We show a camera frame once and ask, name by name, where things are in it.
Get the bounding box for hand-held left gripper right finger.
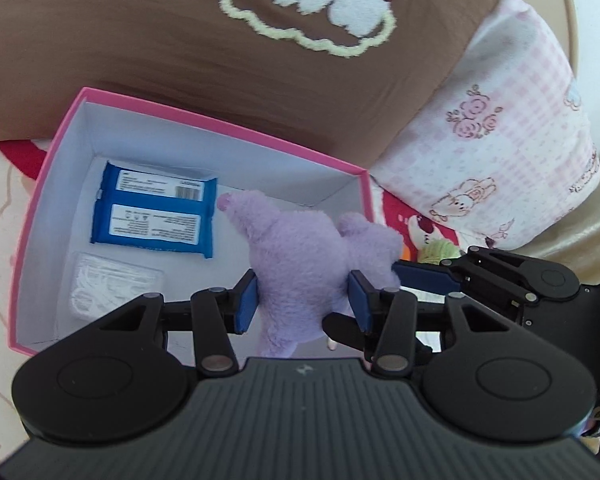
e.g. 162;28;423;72
347;270;512;377

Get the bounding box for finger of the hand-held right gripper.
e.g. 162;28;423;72
392;246;581;322
322;312;441;358

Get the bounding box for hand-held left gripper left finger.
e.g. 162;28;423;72
97;269;259;379

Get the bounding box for purple plush toy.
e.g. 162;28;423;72
217;189;405;359

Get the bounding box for clear floss picks packet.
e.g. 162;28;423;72
69;251;165;322

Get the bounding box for pink cardboard box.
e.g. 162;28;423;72
7;86;376;356

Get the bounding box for blue wet wipes packet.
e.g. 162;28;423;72
91;160;219;260

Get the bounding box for pink checked pillow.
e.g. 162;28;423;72
370;0;600;252

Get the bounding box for brown embroidered pillow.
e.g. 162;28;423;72
0;0;509;171

